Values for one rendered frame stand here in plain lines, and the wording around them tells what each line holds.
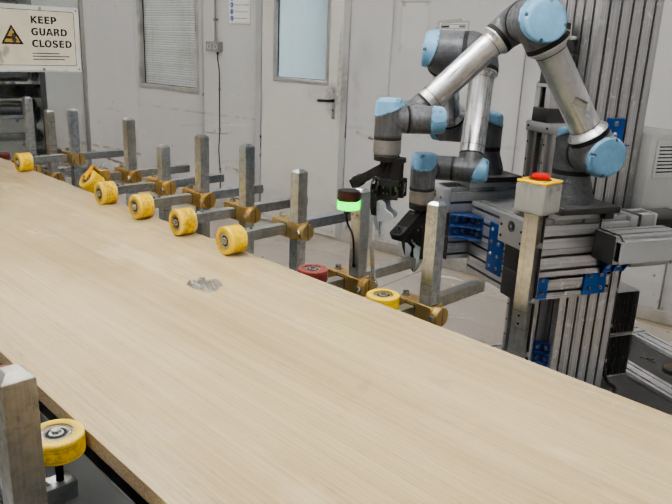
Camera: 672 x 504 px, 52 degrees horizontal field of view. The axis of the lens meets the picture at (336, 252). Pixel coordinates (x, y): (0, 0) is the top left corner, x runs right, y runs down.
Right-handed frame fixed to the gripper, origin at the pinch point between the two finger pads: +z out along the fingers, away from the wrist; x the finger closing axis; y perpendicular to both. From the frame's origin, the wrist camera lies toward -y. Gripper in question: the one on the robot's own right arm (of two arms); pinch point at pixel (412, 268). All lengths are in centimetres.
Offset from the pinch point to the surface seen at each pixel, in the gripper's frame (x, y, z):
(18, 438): -61, -138, -27
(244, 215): 43, -32, -13
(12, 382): -60, -138, -33
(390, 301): -29, -43, -9
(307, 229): 16.5, -28.8, -13.7
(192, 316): -8, -84, -9
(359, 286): -7.4, -31.2, -3.4
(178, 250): 36, -60, -9
